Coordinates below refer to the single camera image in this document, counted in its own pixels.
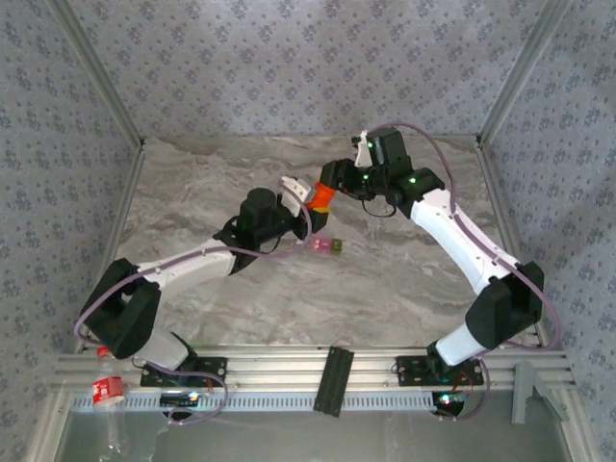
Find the orange plastic pill bottle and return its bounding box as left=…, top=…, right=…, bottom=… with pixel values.
left=307, top=181, right=337, bottom=212

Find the circuit board with green light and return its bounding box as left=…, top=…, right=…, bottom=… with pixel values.
left=431, top=390, right=467, bottom=418
left=159, top=391, right=201, bottom=408

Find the clear bottle with red label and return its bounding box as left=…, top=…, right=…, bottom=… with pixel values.
left=90, top=344, right=132, bottom=458

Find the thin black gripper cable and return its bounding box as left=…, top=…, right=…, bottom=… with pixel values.
left=360, top=196, right=398, bottom=218

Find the aluminium side rail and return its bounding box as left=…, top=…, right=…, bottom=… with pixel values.
left=475, top=139, right=577, bottom=370
left=74, top=141, right=147, bottom=355

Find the aluminium front rail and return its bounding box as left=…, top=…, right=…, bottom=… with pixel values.
left=47, top=346, right=577, bottom=392

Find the aluminium frame post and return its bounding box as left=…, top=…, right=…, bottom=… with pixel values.
left=475, top=0, right=574, bottom=145
left=46, top=0, right=147, bottom=148

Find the black rail bracket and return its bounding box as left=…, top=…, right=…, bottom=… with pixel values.
left=313, top=345, right=356, bottom=419

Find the slotted grey cable tray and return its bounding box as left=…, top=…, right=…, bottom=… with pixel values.
left=66, top=388, right=437, bottom=414

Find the grey corner bracket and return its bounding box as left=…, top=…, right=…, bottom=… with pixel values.
left=511, top=359, right=570, bottom=425

